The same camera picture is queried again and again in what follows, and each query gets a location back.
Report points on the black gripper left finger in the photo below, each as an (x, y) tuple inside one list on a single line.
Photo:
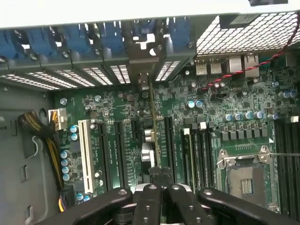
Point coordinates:
[(147, 206)]

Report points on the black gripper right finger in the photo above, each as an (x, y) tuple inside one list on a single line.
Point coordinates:
[(178, 206)]

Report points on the installed RAM stick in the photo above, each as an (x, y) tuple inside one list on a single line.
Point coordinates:
[(187, 152)]

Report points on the long black expansion slot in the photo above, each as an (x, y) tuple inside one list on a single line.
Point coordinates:
[(169, 145), (120, 152)]

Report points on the empty black RAM slot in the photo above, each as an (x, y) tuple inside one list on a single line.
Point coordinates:
[(290, 164), (279, 164), (208, 152)]

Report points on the CPU socket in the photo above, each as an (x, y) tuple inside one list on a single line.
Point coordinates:
[(248, 185)]

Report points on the short black expansion slot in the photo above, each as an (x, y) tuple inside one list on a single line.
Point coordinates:
[(136, 129)]

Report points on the white expansion slot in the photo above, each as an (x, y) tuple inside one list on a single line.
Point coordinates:
[(86, 152)]

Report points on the green motherboard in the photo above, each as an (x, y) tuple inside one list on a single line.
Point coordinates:
[(117, 105)]

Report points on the thin metal locking lever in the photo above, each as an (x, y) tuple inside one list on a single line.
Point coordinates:
[(286, 154)]

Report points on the white power connector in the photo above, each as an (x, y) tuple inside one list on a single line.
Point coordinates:
[(59, 119)]

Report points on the silver network port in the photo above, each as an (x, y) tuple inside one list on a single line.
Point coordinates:
[(251, 65)]

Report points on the open black PC case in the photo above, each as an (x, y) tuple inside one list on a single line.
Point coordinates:
[(23, 105)]

